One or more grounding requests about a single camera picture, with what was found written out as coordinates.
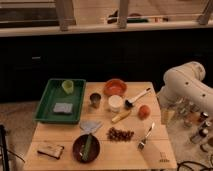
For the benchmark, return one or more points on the green plastic tray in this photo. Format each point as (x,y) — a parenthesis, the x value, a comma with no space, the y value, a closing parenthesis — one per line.
(53,94)

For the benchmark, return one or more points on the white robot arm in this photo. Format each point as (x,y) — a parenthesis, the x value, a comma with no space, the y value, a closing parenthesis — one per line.
(185,81)

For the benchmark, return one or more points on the small wooden block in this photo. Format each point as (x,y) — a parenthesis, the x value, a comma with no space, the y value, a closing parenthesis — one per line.
(50,149)

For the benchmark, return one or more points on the small metal cup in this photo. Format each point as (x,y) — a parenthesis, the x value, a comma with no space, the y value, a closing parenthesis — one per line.
(95,99)

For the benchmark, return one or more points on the silver fork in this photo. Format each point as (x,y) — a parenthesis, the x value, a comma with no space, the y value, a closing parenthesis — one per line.
(142,142)

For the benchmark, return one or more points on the wooden railing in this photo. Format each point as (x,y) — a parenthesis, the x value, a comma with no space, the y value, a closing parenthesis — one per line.
(100,16)

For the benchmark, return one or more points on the green cucumber stick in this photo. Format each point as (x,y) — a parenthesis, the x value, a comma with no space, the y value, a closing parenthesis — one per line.
(87,148)

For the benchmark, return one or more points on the orange bowl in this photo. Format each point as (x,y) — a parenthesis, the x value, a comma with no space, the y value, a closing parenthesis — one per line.
(115,87)

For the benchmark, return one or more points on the white round container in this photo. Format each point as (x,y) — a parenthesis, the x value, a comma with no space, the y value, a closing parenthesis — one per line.
(115,102)

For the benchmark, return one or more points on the orange fruit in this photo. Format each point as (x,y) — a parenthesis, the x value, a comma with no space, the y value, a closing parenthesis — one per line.
(144,112)

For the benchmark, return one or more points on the grey folded cloth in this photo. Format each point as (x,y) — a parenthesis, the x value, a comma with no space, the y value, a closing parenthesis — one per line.
(87,126)

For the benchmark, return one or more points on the light green plastic cup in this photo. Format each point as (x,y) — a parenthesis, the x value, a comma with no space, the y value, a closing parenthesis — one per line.
(68,86)

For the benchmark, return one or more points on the bunch of dark grapes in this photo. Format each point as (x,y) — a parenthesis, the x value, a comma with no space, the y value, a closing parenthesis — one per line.
(114,134)

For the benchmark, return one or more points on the grey sponge block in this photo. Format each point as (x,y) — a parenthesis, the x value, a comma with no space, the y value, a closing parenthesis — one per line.
(65,108)

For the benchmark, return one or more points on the dark brown plate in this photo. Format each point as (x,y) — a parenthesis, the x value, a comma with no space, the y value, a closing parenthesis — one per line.
(79,145)

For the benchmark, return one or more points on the black stand at left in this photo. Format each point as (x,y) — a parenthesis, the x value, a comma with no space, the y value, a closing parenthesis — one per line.
(3,149)

